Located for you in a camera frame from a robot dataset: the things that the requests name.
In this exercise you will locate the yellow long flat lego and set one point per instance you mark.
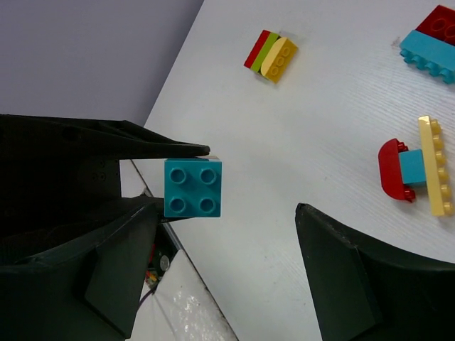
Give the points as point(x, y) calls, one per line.
point(437, 175)

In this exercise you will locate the blue long lego brick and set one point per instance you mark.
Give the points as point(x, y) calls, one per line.
point(429, 54)

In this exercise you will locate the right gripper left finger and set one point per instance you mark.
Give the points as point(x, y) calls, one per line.
point(85, 289)

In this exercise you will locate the blue small lego brick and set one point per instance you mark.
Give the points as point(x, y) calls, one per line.
point(192, 187)

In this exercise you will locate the yellow curved lego brick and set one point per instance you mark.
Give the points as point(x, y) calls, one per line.
point(278, 59)

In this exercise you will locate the blue small square lego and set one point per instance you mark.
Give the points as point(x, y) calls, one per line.
point(412, 168)

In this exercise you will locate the red four-stud lego brick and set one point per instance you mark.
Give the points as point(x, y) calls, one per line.
point(256, 48)

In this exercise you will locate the green long lego brick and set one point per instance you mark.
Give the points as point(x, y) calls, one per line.
point(263, 51)

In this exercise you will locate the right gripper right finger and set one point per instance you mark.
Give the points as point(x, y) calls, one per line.
point(366, 289)

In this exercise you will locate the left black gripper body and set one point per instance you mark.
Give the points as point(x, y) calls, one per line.
point(60, 211)

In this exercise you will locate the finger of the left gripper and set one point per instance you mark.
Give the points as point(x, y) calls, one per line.
point(40, 138)

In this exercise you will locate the red curved lego brick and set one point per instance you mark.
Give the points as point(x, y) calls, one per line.
point(390, 171)

